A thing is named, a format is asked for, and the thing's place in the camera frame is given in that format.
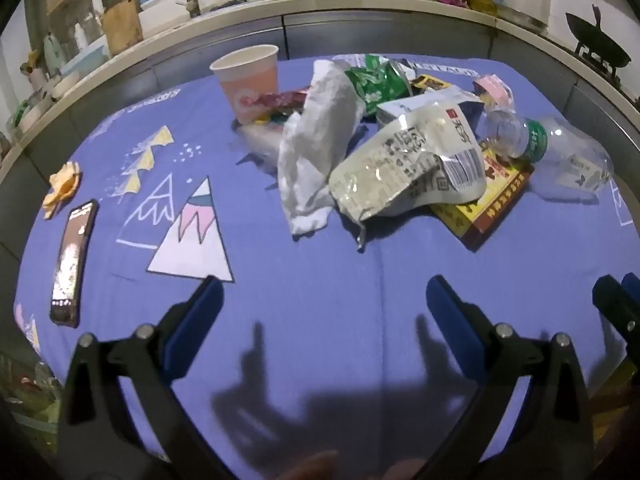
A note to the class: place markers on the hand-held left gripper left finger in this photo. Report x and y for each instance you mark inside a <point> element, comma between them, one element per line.
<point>195,320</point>

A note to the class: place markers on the steel tray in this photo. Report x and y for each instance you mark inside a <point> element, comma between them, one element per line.
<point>522,17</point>

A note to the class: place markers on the light blue basin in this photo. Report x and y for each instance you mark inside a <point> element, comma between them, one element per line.
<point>85,60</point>

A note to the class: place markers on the crumpled yellow wrapper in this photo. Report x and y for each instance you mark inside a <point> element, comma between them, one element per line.
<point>62,185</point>

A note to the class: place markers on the brown yellow sachet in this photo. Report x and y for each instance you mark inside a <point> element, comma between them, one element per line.
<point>429,82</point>

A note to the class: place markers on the black smartphone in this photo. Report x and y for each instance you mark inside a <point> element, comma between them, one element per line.
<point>72,260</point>

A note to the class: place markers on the blue printed tablecloth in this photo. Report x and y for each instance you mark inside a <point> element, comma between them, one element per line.
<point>300,285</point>

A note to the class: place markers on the pink paper cup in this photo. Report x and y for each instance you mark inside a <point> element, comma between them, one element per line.
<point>250,80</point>

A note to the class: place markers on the steel cabinet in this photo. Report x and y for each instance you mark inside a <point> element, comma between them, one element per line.
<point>350,35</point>

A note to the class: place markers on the clear plastic bottle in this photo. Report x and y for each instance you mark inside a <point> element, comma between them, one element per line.
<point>530,140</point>

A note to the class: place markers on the white blue packet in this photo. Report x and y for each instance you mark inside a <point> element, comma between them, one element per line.
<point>425,104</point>

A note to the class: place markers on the person's left hand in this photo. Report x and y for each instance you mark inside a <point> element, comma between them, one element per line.
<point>320,467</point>

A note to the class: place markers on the clear plastic wrapper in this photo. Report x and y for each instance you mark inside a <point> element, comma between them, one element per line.
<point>257,137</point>

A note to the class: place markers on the white kitchen counter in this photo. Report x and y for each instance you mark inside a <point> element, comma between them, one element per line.
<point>300,9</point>

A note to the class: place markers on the small pink wrapper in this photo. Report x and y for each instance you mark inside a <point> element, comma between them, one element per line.
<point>495,89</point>

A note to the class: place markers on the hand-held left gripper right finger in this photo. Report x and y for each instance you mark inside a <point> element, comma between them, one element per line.
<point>452,320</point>

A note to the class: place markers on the black frying pan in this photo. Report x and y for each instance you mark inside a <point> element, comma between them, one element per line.
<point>597,40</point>

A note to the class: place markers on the white foil snack bag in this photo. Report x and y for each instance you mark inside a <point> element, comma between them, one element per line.
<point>400,160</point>

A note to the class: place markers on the wooden cutting board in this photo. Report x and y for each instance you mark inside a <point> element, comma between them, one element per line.
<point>122,25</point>

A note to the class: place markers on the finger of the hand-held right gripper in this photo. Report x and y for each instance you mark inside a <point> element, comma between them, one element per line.
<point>617,305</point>
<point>633,282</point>

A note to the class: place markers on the green snack packet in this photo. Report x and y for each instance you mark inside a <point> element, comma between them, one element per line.
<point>375,85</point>

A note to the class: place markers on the white tissue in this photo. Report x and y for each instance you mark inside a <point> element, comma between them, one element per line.
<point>310,160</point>

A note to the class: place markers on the red yellow cardboard box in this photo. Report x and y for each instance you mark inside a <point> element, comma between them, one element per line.
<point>480,215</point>

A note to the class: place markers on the black gas stove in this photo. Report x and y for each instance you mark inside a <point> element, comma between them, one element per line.
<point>600,62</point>

